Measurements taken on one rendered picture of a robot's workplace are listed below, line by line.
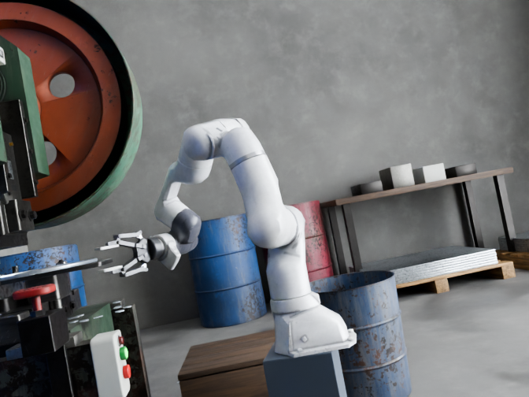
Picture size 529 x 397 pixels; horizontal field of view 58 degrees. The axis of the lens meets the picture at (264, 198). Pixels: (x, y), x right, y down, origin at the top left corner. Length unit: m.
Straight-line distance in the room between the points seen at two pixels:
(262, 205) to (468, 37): 4.60
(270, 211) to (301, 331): 0.32
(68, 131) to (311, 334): 1.07
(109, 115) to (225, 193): 3.00
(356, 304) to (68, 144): 1.21
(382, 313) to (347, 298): 0.15
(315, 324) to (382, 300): 0.74
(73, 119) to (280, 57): 3.40
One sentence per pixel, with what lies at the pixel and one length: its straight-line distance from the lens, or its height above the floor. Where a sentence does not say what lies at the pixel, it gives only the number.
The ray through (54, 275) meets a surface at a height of 0.77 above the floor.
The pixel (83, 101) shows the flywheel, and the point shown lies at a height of 1.32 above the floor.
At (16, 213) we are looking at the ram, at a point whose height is 0.94.
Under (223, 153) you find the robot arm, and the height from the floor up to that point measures 1.01.
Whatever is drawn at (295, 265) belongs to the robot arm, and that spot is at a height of 0.67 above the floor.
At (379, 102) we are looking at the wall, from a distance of 5.04.
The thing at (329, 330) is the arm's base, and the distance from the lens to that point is 1.29.
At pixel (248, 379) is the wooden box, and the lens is 1.71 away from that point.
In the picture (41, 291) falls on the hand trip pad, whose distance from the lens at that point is 1.02.
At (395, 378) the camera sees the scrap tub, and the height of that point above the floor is 0.09.
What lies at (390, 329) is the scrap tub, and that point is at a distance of 2.03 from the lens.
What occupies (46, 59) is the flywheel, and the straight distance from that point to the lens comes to 1.87.
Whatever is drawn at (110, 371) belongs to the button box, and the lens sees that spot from 1.10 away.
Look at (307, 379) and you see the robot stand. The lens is 1.29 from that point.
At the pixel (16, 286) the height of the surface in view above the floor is 0.75.
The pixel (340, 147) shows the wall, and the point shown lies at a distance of 4.84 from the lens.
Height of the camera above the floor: 0.81
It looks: 2 degrees up
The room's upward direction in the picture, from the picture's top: 11 degrees counter-clockwise
